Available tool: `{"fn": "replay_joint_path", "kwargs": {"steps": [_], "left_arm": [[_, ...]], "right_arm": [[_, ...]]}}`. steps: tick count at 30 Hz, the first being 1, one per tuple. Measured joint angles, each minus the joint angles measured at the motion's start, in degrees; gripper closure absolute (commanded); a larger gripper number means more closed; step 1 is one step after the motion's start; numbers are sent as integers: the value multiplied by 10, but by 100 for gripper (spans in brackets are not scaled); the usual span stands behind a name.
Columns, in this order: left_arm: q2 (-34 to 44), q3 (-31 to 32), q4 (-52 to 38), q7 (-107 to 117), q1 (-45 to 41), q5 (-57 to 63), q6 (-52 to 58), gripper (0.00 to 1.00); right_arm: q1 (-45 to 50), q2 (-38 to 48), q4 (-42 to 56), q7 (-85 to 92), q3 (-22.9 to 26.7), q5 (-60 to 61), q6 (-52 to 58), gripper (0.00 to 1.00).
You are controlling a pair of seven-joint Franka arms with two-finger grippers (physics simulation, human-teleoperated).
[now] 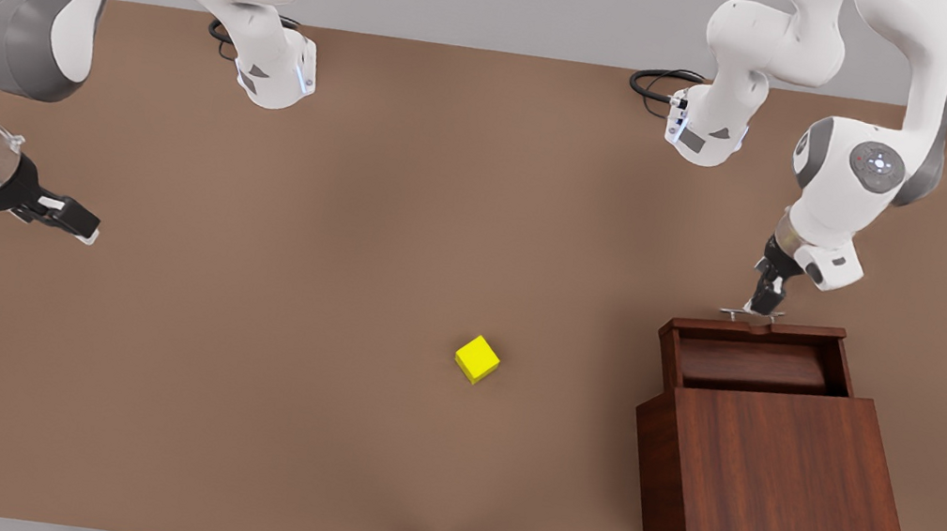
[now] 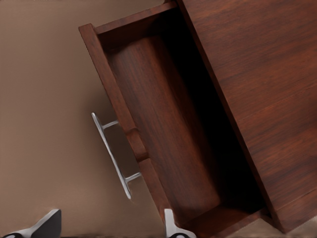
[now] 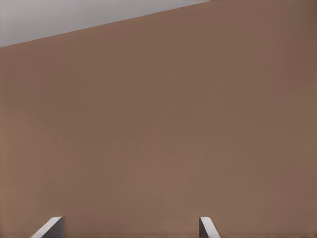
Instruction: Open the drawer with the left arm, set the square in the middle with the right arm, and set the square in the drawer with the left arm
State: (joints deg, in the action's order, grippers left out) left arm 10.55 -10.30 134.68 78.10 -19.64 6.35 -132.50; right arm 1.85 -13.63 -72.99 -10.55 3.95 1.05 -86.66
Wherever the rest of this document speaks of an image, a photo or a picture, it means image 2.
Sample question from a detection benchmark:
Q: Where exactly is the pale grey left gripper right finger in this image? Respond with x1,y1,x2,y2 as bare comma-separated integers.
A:
163,208,196,238

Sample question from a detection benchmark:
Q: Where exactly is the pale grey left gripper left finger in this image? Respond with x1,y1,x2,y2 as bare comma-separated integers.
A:
0,209,62,238

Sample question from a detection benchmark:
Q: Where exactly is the silver drawer handle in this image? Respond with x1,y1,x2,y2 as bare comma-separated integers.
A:
91,112,142,200

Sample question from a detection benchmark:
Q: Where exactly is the dark wooden drawer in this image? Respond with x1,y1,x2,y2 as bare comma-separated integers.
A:
78,1,273,238

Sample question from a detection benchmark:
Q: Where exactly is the dark wooden cabinet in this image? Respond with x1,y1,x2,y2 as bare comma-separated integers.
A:
163,0,317,234

